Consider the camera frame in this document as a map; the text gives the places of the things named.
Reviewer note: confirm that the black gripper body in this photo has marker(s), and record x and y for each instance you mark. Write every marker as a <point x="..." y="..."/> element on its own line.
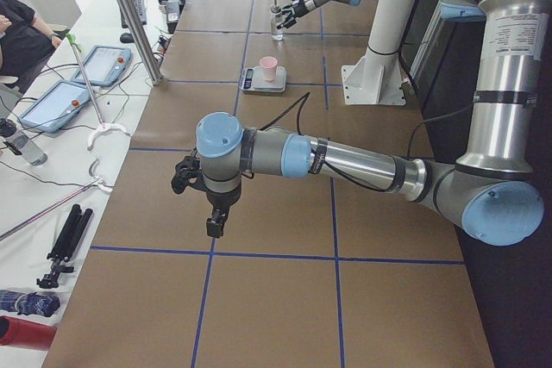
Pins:
<point x="297" y="9"/>
<point x="220" y="199"/>

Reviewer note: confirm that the pink plastic cup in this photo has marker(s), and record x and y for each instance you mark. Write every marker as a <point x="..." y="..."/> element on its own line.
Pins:
<point x="268" y="65"/>

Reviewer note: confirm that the digital kitchen scale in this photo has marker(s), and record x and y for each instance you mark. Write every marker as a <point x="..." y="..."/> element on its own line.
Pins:
<point x="252" y="80"/>

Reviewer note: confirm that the white pillar with base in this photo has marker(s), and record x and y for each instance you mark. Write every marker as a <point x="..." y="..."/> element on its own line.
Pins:
<point x="376" y="78"/>

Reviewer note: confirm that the black folded tripod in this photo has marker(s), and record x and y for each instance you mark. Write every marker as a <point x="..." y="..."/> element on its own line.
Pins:
<point x="65" y="246"/>

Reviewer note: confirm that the black keyboard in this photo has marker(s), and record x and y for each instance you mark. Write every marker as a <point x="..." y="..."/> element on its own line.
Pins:
<point x="140" y="6"/>

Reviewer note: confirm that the black computer mouse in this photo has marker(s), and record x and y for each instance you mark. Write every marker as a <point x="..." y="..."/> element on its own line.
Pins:
<point x="126" y="38"/>

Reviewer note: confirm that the far teach pendant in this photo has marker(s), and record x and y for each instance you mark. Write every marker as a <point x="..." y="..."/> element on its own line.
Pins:
<point x="104" y="65"/>

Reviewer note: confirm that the teach pendant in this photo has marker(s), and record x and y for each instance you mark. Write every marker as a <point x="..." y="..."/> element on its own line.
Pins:
<point x="104" y="65"/>
<point x="56" y="107"/>

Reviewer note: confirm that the near teach pendant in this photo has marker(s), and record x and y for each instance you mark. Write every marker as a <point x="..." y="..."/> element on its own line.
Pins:
<point x="56" y="107"/>

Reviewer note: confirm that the blue folded umbrella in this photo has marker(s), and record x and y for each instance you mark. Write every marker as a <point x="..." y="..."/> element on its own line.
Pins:
<point x="29" y="303"/>

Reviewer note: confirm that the red bottle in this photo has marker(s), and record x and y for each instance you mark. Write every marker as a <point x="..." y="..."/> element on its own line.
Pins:
<point x="26" y="334"/>

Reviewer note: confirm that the seated person black shirt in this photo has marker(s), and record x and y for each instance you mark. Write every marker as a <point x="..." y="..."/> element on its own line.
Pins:
<point x="27" y="43"/>

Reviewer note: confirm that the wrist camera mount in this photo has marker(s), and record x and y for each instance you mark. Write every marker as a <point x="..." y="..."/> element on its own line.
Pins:
<point x="187" y="174"/>

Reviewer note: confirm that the grabber stick green handle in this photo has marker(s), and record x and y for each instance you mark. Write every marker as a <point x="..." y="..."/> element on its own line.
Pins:
<point x="103" y="126"/>

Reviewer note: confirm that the aluminium frame post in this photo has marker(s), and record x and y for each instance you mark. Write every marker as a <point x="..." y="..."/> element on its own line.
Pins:
<point x="133" y="21"/>

